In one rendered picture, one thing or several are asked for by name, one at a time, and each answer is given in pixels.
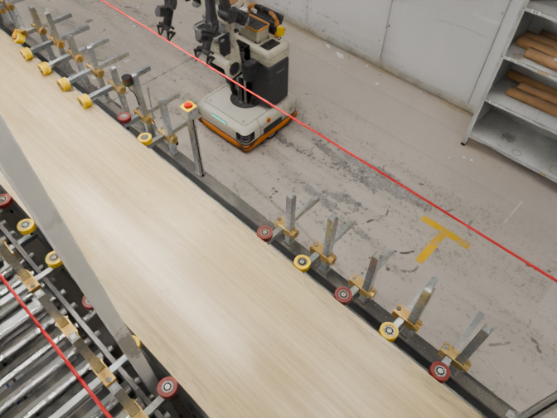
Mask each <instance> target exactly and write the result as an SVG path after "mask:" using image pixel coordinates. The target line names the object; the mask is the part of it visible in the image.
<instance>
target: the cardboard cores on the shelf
mask: <svg viewBox="0 0 557 418"><path fill-rule="evenodd" d="M516 46H518V47H520V48H523V49H525V50H526V52H525V54H524V57H525V58H527V59H529V60H532V61H534V62H536V63H539V64H541V65H543V66H546V67H548V68H550V69H552V70H555V71H557V35H556V34H554V33H552V32H548V31H546V30H544V29H542V30H541V31H540V33H539V34H537V33H534V32H531V31H529V30H527V31H526V32H525V33H524V35H520V37H519V38H518V40H517V41H516ZM506 77H508V78H510V79H512V80H514V81H516V82H518V83H520V84H519V86H518V87H517V88H516V87H515V86H512V85H511V86H510V87H509V89H508V90H507V92H506V95H509V96H510V97H512V98H514V99H517V100H519V101H521V102H523V103H526V104H528V105H530V106H533V107H535V108H537V109H540V110H542V111H544V112H546V113H548V114H551V115H553V116H555V117H557V90H556V89H554V88H552V87H550V86H548V85H545V84H543V83H541V82H539V81H538V80H534V79H532V78H530V77H529V76H527V75H523V74H521V73H520V72H518V71H515V70H512V69H510V70H509V71H508V73H507V75H506Z"/></svg>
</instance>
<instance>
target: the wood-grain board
mask: <svg viewBox="0 0 557 418"><path fill-rule="evenodd" d="M21 49H22V47H21V46H20V45H18V44H17V43H15V42H13V41H12V38H10V37H9V36H8V35H6V34H5V33H4V32H2V31H1V30H0V114H1V116H2V117H3V119H4V121H5V122H6V124H7V126H8V128H9V129H10V130H11V132H12V135H13V136H14V138H15V140H16V141H17V143H18V144H19V146H20V148H21V149H22V151H23V152H24V154H25V156H26V158H27V160H28V162H29V163H30V164H31V166H32V168H33V170H34V171H35V173H36V175H37V176H38V178H39V179H40V181H41V184H42V185H43V187H44V188H45V189H46V192H47V193H48V195H49V197H50V198H51V200H52V201H53V203H54V205H55V207H56V209H57V211H58V212H59V213H60V215H61V217H62V219H63V220H64V222H65V224H66V225H67V227H68V229H69V230H70V233H71V234H72V236H73V237H74V238H75V241H76V242H77V244H78V246H79V247H80V249H81V251H82V252H83V254H84V256H85V258H86V259H87V260H88V262H89V264H90V266H91V268H92V269H93V271H94V272H95V274H96V276H97V278H98V279H99V282H100V283H101V284H102V286H103V287H104V290H105V291H106V293H107V295H108V296H109V298H110V300H111V301H112V303H113V305H114V307H115V308H116V309H117V311H118V313H119V315H120V317H121V318H122V320H123V321H124V323H125V324H126V326H127V327H128V328H129V329H130V330H131V331H132V332H133V334H134V335H135V336H136V337H138V338H139V340H140V342H141V343H142V344H143V345H144V346H145V347H146V348H147V349H148V351H149V352H150V353H151V354H152V355H153V356H154V357H155V358H156V359H157V360H158V361H159V362H160V363H161V364H162V366H163V367H164V368H165V369H166V370H167V371H168V372H169V374H170V375H171V376H172V377H173V378H175V379H176V380H177V383H178V384H179V385H180V386H181V387H182V388H183V390H184V391H185V392H186V393H187V394H188V395H189V396H190V397H191V399H192V400H193V401H194V402H195V403H196V404H197V405H198V406H199V407H200V408H201V409H202V410H203V411H204V412H205V414H206V415H207V416H208V417H209V418H483V417H482V416H480V415H479V414H478V413H477V412H475V411H474V410H473V409H472V408H471V407H470V406H468V405H467V404H466V403H465V402H463V401H462V400H461V399H459V398H458V397H457V396H455V395H454V394H453V393H452V392H451V391H450V390H449V389H448V388H446V387H445V386H444V385H442V384H441V383H440V382H438V381H437V380H436V379H435V378H433V377H432V376H431V375H429V374H428V373H427V372H426V371H425V370H424V369H423V368H421V367H420V366H419V365H417V364H416V363H415V362H413V361H412V360H411V359H410V358H408V357H407V356H406V355H404V354H403V353H402V352H401V351H400V350H399V349H398V348H396V347H395V346H394V345H392V344H391V343H390V342H389V341H387V340H386V339H385V338H383V337H382V336H381V335H380V334H378V333H377V332H376V331H375V330H374V329H373V328H371V327H370V326H369V325H368V324H366V323H365V322H364V321H362V320H361V319H360V318H358V317H357V316H356V315H355V314H354V313H353V312H352V311H350V310H349V309H348V308H346V307H345V306H344V305H343V304H341V303H340V302H339V301H337V300H336V299H335V298H333V297H332V296H331V295H330V294H329V293H328V292H327V291H325V290H324V289H323V288H322V287H320V286H319V285H318V284H316V283H315V282H314V281H313V280H311V279H310V278H309V277H307V276H306V275H305V274H304V273H303V272H302V271H301V270H299V269H298V268H297V267H295V266H294V265H293V264H291V263H290V262H289V261H288V260H286V259H285V258H284V257H282V256H281V255H280V254H279V253H278V252H277V251H276V250H274V249H273V248H272V247H270V246H269V245H268V244H266V243H265V242H264V241H262V240H261V239H260V238H259V237H258V236H257V235H255V233H253V232H252V231H251V230H249V229H248V228H247V227H246V226H244V225H243V224H242V223H240V222H239V221H238V220H236V219H235V218H234V217H233V216H232V215H231V214H230V213H228V212H227V211H226V210H224V209H223V208H222V207H220V206H219V205H218V204H217V203H215V202H214V201H213V200H211V199H210V198H209V197H208V196H207V195H206V194H205V193H203V192H202V191H201V190H199V189H198V188H197V187H195V186H194V185H193V184H192V183H191V182H189V181H188V180H187V179H185V178H184V177H183V176H182V175H181V174H180V173H178V172H177V171H176V170H175V169H173V168H172V167H171V166H169V165H168V164H167V163H165V162H164V161H163V160H162V159H160V158H159V157H158V156H157V155H156V154H155V153H153V152H152V151H151V150H150V149H148V148H147V147H146V146H144V145H143V144H142V143H140V142H139V141H138V140H137V139H136V138H135V137H134V136H132V135H131V134H130V133H129V132H127V131H126V130H125V129H123V128H122V127H121V126H120V125H118V124H117V123H116V122H114V121H113V120H112V119H111V118H110V117H109V116H108V115H106V114H105V113H104V112H102V111H101V110H100V109H98V108H97V107H96V106H95V105H91V106H90V107H88V108H87V109H83V108H82V107H81V105H80V104H79V102H78V100H77V98H78V97H79V96H81V94H80V93H79V92H77V91H76V90H75V89H73V88H72V87H71V89H69V90H67V91H65V92H63V91H62V90H61V89H60V87H59V86H58V84H57V83H56V81H57V80H59V79H60V77H59V76H58V75H56V74H55V73H54V72H53V71H52V72H51V73H50V74H48V75H43V74H42V73H41V72H40V71H39V69H38V67H37V65H38V64H40V63H41V62H40V61H39V60H37V58H35V57H33V58H32V59H30V60H28V61H25V60H24V59H23V58H22V56H21V54H20V52H19V50H21Z"/></svg>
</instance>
